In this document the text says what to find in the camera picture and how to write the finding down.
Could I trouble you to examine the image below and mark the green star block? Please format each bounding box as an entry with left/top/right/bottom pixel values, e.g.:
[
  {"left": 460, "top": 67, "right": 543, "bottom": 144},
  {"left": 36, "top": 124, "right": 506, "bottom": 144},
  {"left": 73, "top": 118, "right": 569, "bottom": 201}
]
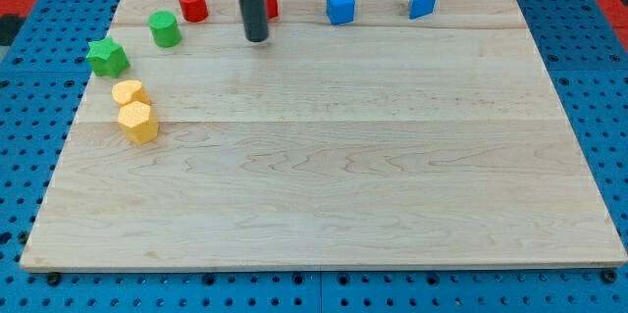
[{"left": 86, "top": 36, "right": 131, "bottom": 78}]

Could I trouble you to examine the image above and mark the yellow heart block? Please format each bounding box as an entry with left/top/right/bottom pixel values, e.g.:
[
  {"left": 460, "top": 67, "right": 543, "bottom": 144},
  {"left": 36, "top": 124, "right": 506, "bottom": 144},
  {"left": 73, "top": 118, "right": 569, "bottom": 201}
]
[{"left": 111, "top": 79, "right": 150, "bottom": 107}]

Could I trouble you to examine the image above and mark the light wooden board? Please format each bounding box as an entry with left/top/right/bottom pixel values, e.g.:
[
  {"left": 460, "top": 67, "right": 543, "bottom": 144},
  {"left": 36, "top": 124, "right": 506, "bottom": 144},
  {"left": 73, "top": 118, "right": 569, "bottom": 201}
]
[{"left": 21, "top": 0, "right": 627, "bottom": 273}]

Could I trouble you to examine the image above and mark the red block behind rod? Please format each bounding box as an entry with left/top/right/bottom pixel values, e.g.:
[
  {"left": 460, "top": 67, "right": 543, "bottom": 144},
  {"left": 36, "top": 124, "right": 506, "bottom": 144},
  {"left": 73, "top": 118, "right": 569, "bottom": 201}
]
[{"left": 265, "top": 0, "right": 279, "bottom": 20}]

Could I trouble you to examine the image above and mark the blue cube block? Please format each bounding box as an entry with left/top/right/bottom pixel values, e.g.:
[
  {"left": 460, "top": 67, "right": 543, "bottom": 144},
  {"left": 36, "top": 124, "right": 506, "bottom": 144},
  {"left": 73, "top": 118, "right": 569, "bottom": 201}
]
[{"left": 326, "top": 0, "right": 356, "bottom": 26}]

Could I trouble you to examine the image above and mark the green cylinder block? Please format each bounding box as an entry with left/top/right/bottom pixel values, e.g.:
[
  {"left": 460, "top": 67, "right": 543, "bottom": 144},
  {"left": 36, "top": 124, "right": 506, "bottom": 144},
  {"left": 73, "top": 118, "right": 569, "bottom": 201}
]
[{"left": 148, "top": 11, "right": 182, "bottom": 48}]

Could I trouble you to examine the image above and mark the red cylinder block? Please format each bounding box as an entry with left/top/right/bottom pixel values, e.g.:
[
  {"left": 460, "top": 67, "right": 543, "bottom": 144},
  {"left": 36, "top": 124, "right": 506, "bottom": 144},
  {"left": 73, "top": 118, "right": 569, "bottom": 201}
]
[{"left": 179, "top": 0, "right": 209, "bottom": 23}]

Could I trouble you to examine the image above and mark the blue triangular prism block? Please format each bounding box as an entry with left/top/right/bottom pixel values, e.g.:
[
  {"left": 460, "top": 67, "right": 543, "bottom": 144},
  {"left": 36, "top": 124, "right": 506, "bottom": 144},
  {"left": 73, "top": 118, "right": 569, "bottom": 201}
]
[{"left": 408, "top": 0, "right": 437, "bottom": 20}]

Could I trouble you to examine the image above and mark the yellow hexagon block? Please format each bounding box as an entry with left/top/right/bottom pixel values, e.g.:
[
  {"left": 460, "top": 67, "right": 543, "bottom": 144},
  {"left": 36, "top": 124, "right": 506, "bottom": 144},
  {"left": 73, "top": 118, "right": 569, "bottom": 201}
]
[{"left": 118, "top": 101, "right": 159, "bottom": 145}]

